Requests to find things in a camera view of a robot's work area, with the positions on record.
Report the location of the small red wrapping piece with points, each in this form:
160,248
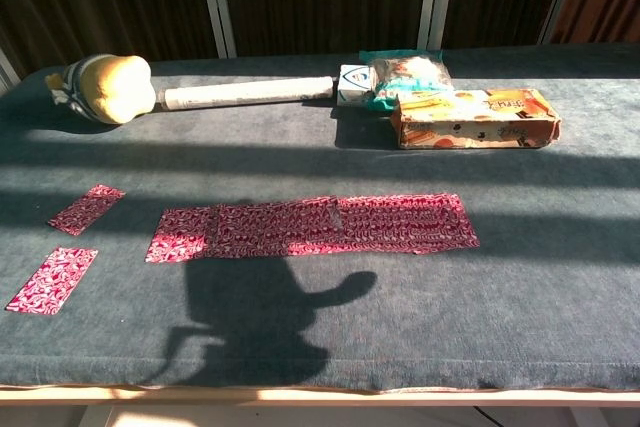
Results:
86,209

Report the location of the red patterned playing card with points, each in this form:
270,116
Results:
52,281

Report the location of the small white box blue logo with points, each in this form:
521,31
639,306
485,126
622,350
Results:
352,84

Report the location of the white paper roll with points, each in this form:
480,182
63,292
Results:
245,93

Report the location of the teal snack bag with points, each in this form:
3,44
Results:
410,72

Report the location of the orange biscuit box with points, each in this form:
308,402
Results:
475,119

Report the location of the grey blue table cloth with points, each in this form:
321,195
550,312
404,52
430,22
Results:
450,307

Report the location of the yellow plush toy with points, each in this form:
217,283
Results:
115,89

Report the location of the white window frame rail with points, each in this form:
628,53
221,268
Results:
7,72

